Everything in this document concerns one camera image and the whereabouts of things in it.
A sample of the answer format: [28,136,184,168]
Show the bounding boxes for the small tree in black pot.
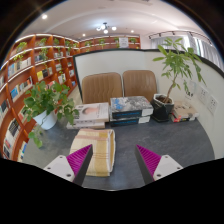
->
[151,37,207,123]

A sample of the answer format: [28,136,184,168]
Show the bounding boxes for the white curtain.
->
[149,34,224,71]

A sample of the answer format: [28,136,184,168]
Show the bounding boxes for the orange wooden bookshelf unit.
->
[0,33,142,163]

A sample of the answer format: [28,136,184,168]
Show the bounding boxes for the white wall socket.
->
[198,85,209,104]
[207,95,219,115]

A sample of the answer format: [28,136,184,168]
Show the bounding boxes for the tan padded chair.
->
[122,69,158,103]
[81,72,124,105]

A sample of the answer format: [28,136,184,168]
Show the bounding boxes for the dark blue thick book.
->
[109,115,152,128]

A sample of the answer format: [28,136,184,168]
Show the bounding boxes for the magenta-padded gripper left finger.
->
[42,143,95,187]

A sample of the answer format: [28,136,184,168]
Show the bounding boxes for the ceiling light cluster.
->
[95,22,118,35]

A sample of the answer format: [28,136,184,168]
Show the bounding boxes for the white black-framed partition panel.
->
[72,48,224,158]

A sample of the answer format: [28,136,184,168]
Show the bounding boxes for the white thick book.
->
[65,118,107,130]

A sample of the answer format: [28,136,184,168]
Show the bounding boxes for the white framed sign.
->
[118,37,129,49]

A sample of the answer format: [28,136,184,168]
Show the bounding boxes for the beige book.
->
[172,101,200,120]

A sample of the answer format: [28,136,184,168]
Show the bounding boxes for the grey-covered thick book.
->
[109,95,154,120]

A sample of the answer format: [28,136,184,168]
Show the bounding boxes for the red-edged book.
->
[170,114,198,124]

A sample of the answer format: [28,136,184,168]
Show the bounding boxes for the cream and yellow striped towel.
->
[69,128,117,178]

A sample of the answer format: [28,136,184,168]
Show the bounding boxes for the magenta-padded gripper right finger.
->
[134,144,185,186]

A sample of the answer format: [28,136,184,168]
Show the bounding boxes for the pothos plant in white pot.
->
[21,80,80,149]

